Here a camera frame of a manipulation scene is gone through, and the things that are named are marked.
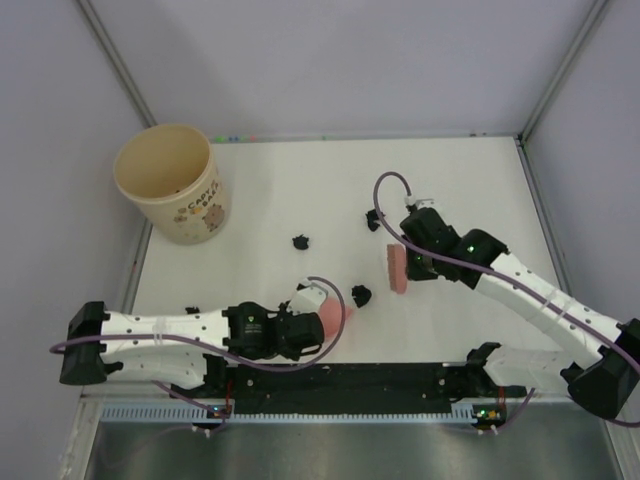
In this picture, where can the black paper scrap upper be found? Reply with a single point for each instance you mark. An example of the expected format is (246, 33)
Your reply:
(372, 220)

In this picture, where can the black paper scrap middle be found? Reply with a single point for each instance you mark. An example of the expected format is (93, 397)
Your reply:
(301, 242)

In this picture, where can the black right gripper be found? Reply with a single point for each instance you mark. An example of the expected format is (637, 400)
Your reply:
(415, 272)

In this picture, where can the aluminium frame post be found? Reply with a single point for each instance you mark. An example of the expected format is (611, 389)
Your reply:
(595, 16)
(116, 62)

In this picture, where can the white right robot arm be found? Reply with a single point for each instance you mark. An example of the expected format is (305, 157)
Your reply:
(595, 364)

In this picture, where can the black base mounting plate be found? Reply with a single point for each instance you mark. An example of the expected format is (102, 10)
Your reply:
(346, 388)

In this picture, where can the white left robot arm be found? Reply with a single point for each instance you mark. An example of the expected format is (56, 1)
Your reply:
(103, 345)

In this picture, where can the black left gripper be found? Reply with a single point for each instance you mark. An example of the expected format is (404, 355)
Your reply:
(283, 311)

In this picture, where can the left aluminium frame post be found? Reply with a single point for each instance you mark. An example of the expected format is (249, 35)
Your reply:
(116, 62)

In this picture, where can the black paper scrap centre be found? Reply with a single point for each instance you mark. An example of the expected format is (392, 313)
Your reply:
(361, 295)

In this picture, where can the pink hand brush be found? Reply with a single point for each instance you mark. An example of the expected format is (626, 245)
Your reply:
(396, 268)

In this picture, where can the grey slotted cable duct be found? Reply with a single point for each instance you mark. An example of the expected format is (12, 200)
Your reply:
(183, 413)

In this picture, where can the right aluminium frame post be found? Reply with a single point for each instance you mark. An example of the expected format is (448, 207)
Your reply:
(595, 16)

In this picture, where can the beige capybara bucket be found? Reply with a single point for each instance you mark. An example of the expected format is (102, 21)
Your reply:
(170, 174)

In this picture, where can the pink dustpan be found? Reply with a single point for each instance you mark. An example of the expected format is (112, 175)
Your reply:
(330, 314)

